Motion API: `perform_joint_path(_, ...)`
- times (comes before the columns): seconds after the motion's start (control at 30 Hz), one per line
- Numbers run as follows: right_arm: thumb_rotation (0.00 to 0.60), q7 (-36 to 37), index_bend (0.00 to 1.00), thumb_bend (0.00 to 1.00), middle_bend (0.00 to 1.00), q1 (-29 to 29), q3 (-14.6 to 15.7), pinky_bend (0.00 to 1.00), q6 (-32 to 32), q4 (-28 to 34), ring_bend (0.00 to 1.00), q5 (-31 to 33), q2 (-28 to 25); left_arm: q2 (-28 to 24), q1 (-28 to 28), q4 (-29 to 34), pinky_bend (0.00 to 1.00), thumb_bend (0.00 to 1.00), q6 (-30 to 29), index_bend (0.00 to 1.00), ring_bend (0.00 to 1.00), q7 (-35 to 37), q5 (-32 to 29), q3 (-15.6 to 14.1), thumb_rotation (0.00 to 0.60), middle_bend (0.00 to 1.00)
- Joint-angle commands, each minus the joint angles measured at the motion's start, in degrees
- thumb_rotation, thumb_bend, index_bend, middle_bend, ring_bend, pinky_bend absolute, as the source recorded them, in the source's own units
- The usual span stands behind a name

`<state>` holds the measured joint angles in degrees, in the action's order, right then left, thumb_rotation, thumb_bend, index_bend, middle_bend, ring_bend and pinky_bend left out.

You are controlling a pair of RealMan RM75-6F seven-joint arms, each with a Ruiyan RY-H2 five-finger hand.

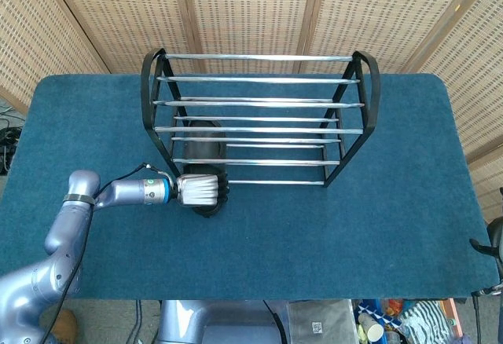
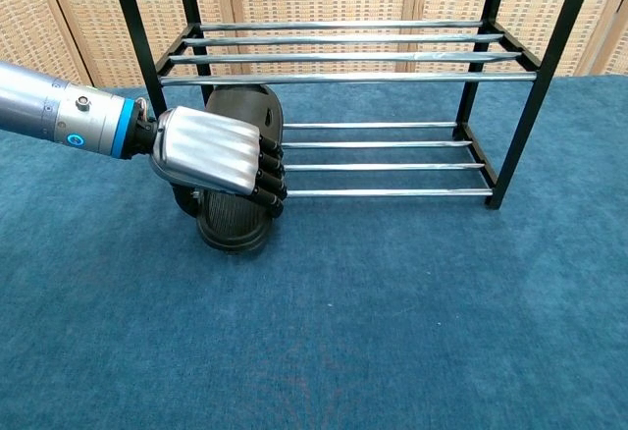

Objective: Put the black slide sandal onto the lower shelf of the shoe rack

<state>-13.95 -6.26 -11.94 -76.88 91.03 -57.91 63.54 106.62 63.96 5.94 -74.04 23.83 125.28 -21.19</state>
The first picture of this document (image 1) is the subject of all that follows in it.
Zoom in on white paper cup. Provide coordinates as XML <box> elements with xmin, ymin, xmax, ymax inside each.
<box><xmin>358</xmin><ymin>313</ymin><xmax>385</xmax><ymax>342</ymax></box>

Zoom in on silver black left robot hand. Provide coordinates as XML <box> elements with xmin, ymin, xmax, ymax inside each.
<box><xmin>174</xmin><ymin>170</ymin><xmax>231</xmax><ymax>212</ymax></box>

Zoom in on dark right robot hand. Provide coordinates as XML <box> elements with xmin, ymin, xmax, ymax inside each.
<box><xmin>469</xmin><ymin>218</ymin><xmax>503</xmax><ymax>269</ymax></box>

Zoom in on grey bag with QR label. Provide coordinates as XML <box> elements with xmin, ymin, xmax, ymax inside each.
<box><xmin>285</xmin><ymin>299</ymin><xmax>357</xmax><ymax>344</ymax></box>

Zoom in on blue white checkered box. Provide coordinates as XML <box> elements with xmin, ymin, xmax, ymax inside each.
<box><xmin>356</xmin><ymin>298</ymin><xmax>404</xmax><ymax>331</ymax></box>

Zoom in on blue carpet table cover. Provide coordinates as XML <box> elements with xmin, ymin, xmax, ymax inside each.
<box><xmin>0</xmin><ymin>72</ymin><xmax>502</xmax><ymax>302</ymax></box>

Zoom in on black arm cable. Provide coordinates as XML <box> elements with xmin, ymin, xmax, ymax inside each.
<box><xmin>94</xmin><ymin>162</ymin><xmax>174</xmax><ymax>199</ymax></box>

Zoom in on brown object on floor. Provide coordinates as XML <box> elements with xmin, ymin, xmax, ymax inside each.
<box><xmin>50</xmin><ymin>309</ymin><xmax>79</xmax><ymax>343</ymax></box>

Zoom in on black shoe rack chrome bars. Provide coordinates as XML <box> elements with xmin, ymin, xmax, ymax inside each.
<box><xmin>140</xmin><ymin>48</ymin><xmax>381</xmax><ymax>188</ymax></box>

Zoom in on black shoe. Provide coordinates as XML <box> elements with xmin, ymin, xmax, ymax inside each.
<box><xmin>182</xmin><ymin>115</ymin><xmax>231</xmax><ymax>219</ymax></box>

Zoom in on lavender grey robot torso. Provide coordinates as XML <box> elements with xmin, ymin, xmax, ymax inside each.
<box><xmin>156</xmin><ymin>299</ymin><xmax>286</xmax><ymax>344</ymax></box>

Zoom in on black floor cables bundle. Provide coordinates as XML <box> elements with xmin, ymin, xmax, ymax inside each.
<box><xmin>0</xmin><ymin>98</ymin><xmax>24</xmax><ymax>176</ymax></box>

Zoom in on woven rattan screen panel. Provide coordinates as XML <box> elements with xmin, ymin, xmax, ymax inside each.
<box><xmin>408</xmin><ymin>0</ymin><xmax>503</xmax><ymax>223</ymax></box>
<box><xmin>39</xmin><ymin>0</ymin><xmax>202</xmax><ymax>75</ymax></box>
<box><xmin>0</xmin><ymin>0</ymin><xmax>113</xmax><ymax>115</ymax></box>
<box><xmin>178</xmin><ymin>0</ymin><xmax>329</xmax><ymax>76</ymax></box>
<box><xmin>300</xmin><ymin>0</ymin><xmax>479</xmax><ymax>75</ymax></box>

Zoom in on black white striped bag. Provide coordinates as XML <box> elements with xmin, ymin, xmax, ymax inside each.
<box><xmin>398</xmin><ymin>299</ymin><xmax>453</xmax><ymax>343</ymax></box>

